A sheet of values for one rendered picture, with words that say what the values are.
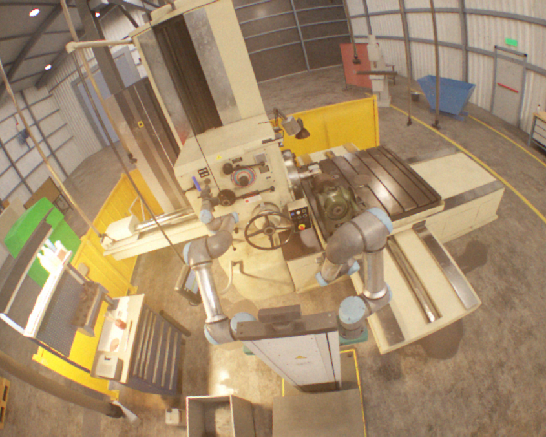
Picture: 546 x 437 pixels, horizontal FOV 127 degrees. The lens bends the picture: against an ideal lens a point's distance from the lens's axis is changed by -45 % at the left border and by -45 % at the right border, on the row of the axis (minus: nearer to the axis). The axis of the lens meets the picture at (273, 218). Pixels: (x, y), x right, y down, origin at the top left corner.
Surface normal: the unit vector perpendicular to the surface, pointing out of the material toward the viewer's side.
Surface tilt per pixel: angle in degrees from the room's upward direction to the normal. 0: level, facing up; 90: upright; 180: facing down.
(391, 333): 0
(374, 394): 0
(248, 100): 90
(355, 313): 7
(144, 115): 90
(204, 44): 90
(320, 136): 90
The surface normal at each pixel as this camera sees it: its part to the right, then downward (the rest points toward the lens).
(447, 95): -0.78, 0.54
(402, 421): -0.25, -0.72
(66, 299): 0.97, -0.24
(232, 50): 0.14, 0.63
